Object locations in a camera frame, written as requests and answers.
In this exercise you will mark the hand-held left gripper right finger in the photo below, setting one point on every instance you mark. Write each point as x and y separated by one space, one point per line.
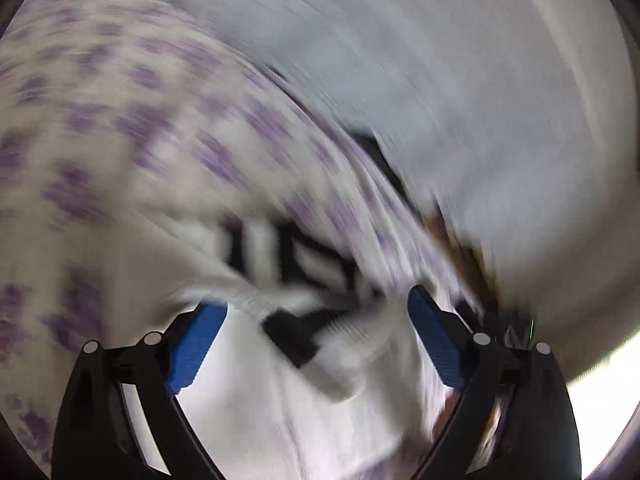
437 340

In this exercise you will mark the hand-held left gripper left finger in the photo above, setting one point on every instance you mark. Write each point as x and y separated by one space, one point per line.
197 345

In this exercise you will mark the white black-trimmed knit sweater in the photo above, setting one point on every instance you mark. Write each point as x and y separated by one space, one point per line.
250 410

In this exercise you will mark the pile of brown clothes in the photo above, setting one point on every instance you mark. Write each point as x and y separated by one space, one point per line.
465 260

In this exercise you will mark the dark cloth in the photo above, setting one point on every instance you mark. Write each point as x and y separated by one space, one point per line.
375 155

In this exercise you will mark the purple floral bedsheet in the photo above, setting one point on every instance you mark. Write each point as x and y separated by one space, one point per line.
125 110

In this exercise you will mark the white lace cover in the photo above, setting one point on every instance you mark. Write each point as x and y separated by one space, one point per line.
475 85

